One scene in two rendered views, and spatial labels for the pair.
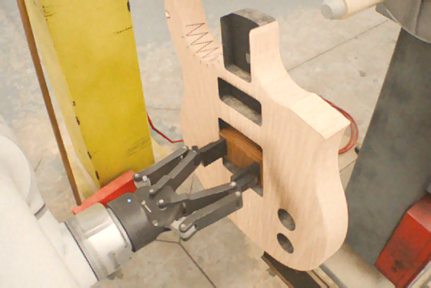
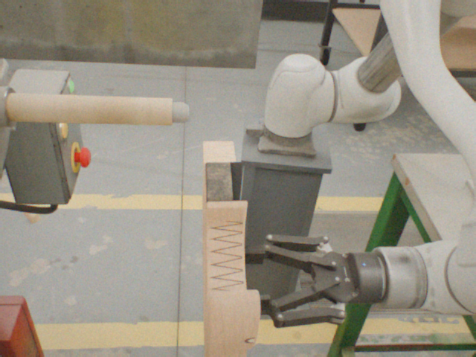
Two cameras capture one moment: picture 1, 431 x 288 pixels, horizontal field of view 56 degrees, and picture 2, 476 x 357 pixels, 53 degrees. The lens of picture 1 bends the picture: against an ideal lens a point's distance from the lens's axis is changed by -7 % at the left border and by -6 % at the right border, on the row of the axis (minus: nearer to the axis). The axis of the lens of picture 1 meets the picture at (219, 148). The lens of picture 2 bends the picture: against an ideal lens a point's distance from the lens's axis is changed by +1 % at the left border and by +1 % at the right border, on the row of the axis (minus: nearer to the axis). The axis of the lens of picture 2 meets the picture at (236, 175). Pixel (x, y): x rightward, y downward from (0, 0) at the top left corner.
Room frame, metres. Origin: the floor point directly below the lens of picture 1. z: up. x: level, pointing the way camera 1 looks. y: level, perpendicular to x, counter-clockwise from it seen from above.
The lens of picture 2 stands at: (0.80, 0.18, 1.55)
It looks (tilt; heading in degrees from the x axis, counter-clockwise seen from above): 39 degrees down; 210
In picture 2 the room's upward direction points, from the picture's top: 6 degrees clockwise
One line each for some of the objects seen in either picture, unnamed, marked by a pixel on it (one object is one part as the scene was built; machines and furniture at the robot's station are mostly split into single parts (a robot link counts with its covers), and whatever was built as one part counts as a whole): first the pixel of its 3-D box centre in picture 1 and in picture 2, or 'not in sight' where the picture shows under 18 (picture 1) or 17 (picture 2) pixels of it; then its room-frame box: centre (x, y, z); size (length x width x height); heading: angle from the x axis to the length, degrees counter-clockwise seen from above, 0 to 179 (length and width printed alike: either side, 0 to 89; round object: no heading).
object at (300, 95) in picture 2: not in sight; (297, 93); (-0.37, -0.32, 0.87); 0.18 x 0.16 x 0.22; 131
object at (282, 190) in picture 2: not in sight; (272, 216); (-0.37, -0.33, 0.35); 0.28 x 0.28 x 0.70; 30
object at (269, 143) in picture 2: not in sight; (280, 131); (-0.36, -0.35, 0.73); 0.22 x 0.18 x 0.06; 120
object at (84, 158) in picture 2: not in sight; (79, 157); (0.33, -0.45, 0.97); 0.04 x 0.04 x 0.04; 37
